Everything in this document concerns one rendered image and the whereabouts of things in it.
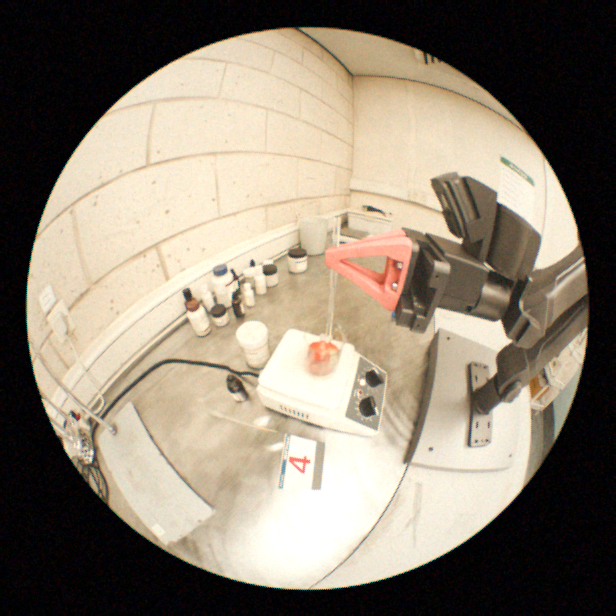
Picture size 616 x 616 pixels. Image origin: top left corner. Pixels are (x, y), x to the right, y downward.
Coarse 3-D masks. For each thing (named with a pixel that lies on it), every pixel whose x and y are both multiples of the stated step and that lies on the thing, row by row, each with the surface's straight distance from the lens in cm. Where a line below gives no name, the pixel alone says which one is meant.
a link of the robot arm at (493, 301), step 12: (492, 264) 20; (492, 276) 21; (504, 276) 24; (492, 288) 21; (504, 288) 22; (480, 300) 20; (492, 300) 21; (504, 300) 22; (468, 312) 21; (480, 312) 21; (492, 312) 22; (504, 312) 23
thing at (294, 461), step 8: (296, 440) 30; (304, 440) 31; (296, 448) 30; (304, 448) 31; (312, 448) 32; (288, 456) 29; (296, 456) 30; (304, 456) 31; (288, 464) 29; (296, 464) 30; (304, 464) 31; (288, 472) 29; (296, 472) 30; (304, 472) 31; (288, 480) 29; (296, 480) 30; (304, 480) 31; (304, 488) 31
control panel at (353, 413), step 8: (360, 360) 33; (360, 368) 32; (368, 368) 34; (376, 368) 36; (360, 376) 32; (384, 376) 37; (360, 384) 31; (384, 384) 36; (352, 392) 30; (368, 392) 32; (376, 392) 33; (352, 400) 29; (360, 400) 30; (376, 400) 33; (352, 408) 29; (352, 416) 29; (360, 416) 30; (376, 416) 32; (368, 424) 31; (376, 424) 32
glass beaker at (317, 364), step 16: (320, 320) 25; (336, 320) 24; (304, 336) 23; (320, 336) 26; (336, 336) 26; (304, 352) 24; (320, 352) 21; (336, 352) 22; (304, 368) 27; (320, 368) 24; (336, 368) 26
